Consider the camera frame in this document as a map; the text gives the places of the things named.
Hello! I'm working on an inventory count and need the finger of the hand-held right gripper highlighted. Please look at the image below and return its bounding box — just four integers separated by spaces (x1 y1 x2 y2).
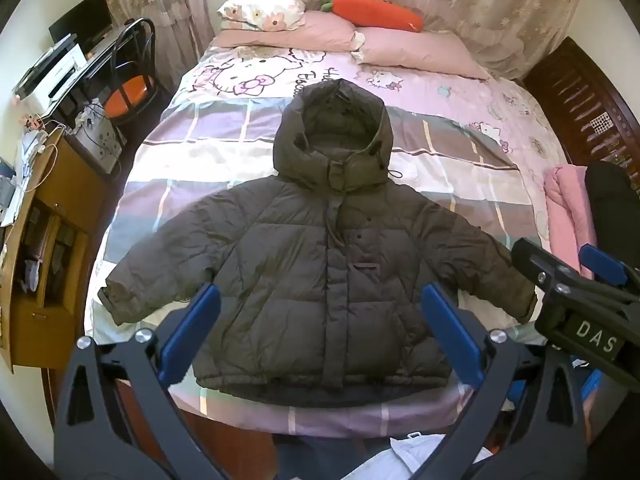
511 238 577 294
580 243 640 302

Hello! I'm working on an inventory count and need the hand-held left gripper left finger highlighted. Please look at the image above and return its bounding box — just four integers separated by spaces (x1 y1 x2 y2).
50 282 236 480

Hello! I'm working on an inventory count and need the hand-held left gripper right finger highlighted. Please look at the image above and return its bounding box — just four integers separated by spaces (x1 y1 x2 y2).
345 282 591 480

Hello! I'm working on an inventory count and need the dark olive hooded puffer jacket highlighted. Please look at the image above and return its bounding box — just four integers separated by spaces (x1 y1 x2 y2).
97 79 538 393

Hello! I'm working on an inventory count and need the folded pink blanket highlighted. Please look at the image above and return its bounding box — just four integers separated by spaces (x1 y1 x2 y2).
542 164 598 281

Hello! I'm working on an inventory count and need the black garment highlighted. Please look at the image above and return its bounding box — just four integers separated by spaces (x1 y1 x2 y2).
584 160 640 281

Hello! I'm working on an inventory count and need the white cloth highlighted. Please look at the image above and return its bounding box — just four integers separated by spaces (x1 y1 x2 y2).
350 434 501 480

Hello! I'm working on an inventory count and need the dark carved wooden furniture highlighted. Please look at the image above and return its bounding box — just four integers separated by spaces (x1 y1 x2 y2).
522 36 640 181

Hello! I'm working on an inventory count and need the dark blue cloth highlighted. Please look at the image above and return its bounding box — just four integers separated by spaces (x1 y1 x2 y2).
272 435 396 480

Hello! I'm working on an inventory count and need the light wooden cabinet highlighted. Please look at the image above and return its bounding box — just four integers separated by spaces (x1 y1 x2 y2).
0 127 108 373

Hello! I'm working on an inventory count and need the white box with flower print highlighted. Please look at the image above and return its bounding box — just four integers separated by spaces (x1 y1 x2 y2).
67 99 126 175

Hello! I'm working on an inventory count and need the pink pillow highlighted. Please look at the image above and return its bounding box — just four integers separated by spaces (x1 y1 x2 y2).
352 25 493 81
209 10 366 52

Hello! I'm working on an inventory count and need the black chair with orange seat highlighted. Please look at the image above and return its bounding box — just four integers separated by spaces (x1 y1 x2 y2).
102 16 171 127

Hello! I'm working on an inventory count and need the black desk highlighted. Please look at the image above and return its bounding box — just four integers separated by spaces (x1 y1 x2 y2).
47 22 151 126

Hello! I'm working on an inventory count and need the white printer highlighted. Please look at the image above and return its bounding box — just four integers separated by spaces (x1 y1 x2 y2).
12 34 87 111

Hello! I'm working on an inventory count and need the orange carrot plush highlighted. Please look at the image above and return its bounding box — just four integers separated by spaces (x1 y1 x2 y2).
320 0 425 34

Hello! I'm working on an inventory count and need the white floral pillow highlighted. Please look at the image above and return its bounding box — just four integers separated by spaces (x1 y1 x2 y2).
216 0 307 32

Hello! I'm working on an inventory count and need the black computer monitor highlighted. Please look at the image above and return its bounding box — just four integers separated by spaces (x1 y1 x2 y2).
48 0 113 53

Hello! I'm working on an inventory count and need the reddish wooden bed frame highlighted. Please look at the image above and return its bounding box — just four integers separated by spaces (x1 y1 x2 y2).
170 400 281 480

